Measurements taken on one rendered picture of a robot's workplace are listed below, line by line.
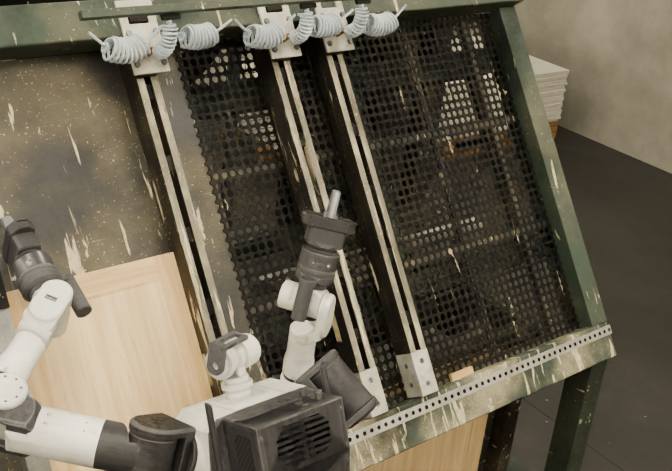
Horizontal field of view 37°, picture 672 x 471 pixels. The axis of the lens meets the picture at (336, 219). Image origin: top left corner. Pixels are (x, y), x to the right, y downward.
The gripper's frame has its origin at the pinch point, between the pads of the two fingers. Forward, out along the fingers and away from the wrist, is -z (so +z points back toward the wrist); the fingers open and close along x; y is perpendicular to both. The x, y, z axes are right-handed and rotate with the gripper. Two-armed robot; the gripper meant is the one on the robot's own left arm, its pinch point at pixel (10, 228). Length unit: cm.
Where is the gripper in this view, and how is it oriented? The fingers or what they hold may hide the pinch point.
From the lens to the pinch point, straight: 224.0
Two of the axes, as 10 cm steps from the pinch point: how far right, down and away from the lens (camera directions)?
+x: -3.3, 6.9, 6.5
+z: 5.4, 7.0, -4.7
